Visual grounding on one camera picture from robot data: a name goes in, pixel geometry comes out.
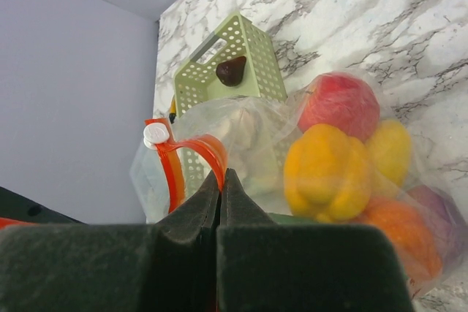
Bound purple toy onion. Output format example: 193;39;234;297
407;185;467;269

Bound orange toy carrot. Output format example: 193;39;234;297
0;218;33;229

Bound orange toy pumpkin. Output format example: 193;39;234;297
355;197;442;283

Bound yellow handled pliers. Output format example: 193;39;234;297
169;97;177;124

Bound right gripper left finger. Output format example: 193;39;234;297
1;175;220;311

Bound clear zip bag orange zipper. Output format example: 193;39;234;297
130;72;467;297

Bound green toy cucumber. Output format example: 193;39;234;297
268;213;316;225

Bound dark purple toy eggplant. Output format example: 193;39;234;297
215;56;246;87

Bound yellow toy squash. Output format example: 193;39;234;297
366;119;412;198

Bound yellow bell pepper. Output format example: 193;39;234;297
284;123;372;223

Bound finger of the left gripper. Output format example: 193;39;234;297
0;187;83;225

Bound red toy apple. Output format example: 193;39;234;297
298;72;380;142

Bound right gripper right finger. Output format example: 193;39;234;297
217;170;413;311

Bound green plastic basket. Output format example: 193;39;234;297
173;10;288;196

